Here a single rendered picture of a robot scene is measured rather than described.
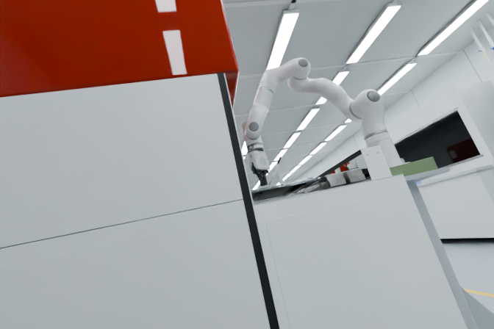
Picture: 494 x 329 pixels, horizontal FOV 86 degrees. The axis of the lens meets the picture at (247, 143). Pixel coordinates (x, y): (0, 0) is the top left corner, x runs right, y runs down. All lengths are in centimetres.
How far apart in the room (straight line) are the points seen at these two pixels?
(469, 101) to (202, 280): 428
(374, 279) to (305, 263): 23
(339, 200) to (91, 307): 78
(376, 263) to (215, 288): 57
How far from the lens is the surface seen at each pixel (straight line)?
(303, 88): 157
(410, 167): 139
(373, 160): 120
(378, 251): 106
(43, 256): 81
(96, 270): 76
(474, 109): 460
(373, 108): 148
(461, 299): 151
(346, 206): 103
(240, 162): 74
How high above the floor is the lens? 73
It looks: 19 degrees up
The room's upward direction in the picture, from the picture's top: 13 degrees counter-clockwise
